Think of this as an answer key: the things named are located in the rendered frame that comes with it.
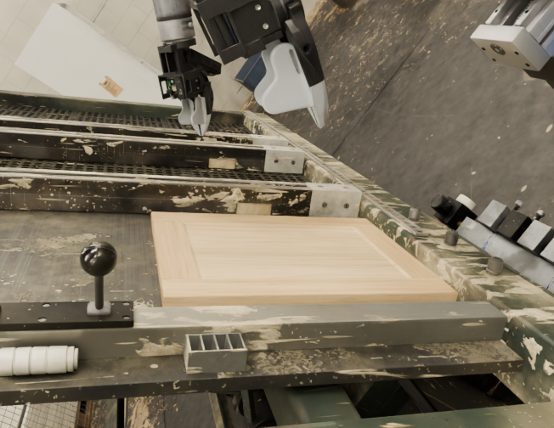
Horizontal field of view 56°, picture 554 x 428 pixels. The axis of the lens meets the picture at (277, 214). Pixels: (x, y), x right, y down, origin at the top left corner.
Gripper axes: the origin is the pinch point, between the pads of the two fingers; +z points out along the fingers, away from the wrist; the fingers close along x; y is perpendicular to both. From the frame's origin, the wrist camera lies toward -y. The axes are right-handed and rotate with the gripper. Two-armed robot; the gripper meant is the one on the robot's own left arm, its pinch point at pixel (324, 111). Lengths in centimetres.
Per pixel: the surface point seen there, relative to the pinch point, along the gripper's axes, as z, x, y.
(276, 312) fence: 24.8, -8.7, 13.9
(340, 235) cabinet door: 40, -45, -3
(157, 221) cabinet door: 21, -49, 28
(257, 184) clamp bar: 29, -63, 7
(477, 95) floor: 91, -191, -116
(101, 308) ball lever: 11.7, -6.9, 31.6
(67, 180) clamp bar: 8, -57, 41
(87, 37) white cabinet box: -8, -414, 69
